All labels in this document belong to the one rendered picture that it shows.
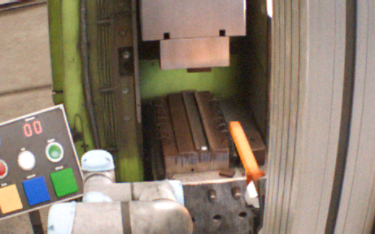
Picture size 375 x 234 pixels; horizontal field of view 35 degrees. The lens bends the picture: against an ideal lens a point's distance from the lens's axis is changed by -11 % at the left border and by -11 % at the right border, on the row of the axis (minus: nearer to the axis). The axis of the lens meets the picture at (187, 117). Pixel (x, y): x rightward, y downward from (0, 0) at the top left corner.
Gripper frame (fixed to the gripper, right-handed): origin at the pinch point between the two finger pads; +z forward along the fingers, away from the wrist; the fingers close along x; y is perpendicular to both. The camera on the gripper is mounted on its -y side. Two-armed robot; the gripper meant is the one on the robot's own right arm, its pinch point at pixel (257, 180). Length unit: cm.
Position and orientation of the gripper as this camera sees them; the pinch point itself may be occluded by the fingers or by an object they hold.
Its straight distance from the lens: 164.5
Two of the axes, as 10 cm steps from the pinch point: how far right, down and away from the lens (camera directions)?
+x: 9.9, -0.9, 0.8
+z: -1.1, -4.5, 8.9
